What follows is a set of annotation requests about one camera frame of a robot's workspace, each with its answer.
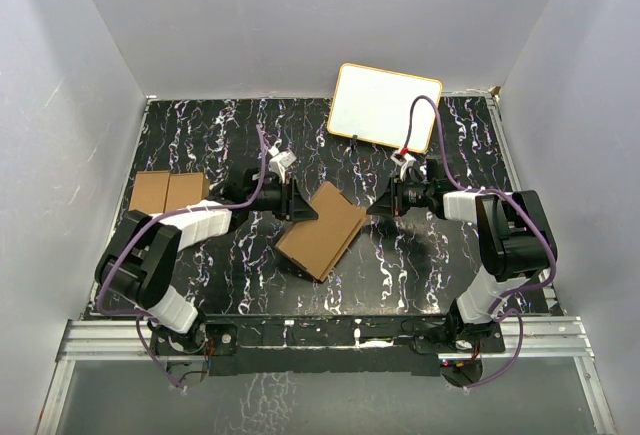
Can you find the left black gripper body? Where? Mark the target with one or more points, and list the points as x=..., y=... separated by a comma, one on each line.
x=274, y=199

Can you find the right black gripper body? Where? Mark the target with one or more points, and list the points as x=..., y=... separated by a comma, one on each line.
x=414, y=195

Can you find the brown cardboard box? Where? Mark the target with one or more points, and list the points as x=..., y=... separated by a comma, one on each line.
x=316, y=246
x=156, y=192

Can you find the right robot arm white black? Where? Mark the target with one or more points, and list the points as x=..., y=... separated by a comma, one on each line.
x=515, y=246

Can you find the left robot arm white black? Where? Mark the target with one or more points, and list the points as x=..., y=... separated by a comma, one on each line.
x=140, y=269

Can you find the folded brown cardboard box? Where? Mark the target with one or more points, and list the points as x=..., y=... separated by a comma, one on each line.
x=156, y=192

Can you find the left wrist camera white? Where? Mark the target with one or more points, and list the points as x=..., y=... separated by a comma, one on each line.
x=280, y=162

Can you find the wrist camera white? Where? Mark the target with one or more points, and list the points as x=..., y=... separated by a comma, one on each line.
x=280, y=162
x=403, y=160

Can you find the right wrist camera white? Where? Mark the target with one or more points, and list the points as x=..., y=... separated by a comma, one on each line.
x=403, y=160

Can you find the white board yellow frame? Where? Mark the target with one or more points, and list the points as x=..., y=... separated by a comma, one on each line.
x=384, y=107

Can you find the black base frame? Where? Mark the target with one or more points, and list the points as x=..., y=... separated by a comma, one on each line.
x=238, y=345

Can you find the aluminium rail frame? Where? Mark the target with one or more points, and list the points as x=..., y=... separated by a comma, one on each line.
x=525, y=336

